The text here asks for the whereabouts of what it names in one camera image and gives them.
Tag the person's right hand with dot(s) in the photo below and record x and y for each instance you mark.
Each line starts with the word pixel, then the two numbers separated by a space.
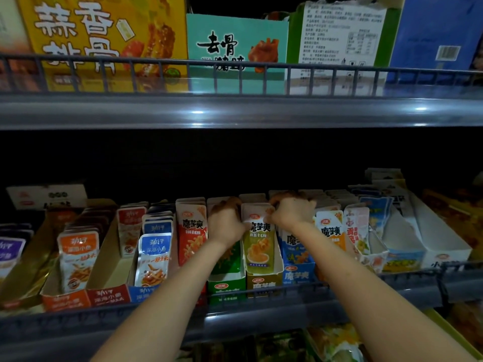
pixel 293 213

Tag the person's left hand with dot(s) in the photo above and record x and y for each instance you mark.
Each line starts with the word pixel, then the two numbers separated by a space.
pixel 228 226

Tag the grey metal store shelf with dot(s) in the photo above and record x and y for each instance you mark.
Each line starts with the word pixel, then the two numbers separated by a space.
pixel 226 113

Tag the person's left forearm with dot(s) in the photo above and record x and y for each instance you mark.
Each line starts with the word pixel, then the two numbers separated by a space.
pixel 162 309

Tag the person's right forearm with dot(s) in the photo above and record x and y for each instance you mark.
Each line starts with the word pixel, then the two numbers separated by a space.
pixel 385 297

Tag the pile of orange yellow packets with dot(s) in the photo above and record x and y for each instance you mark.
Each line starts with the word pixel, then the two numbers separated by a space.
pixel 336 343

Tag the row of snack display cartons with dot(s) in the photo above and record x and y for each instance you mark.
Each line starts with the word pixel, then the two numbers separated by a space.
pixel 98 275

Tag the yellow display carton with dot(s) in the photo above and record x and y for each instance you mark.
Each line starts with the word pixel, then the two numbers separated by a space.
pixel 460 222

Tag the green printed carton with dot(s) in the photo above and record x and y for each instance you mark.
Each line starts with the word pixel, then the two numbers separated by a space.
pixel 234 45

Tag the white label carton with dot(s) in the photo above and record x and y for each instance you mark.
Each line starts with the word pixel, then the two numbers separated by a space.
pixel 339 37

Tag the lime green display tray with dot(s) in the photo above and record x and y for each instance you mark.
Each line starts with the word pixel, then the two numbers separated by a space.
pixel 453 339

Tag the blue printed carton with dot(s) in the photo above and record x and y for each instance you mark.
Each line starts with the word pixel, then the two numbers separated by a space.
pixel 438 34

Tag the orange yellow printed carton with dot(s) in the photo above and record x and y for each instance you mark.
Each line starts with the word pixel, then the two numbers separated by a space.
pixel 98 34

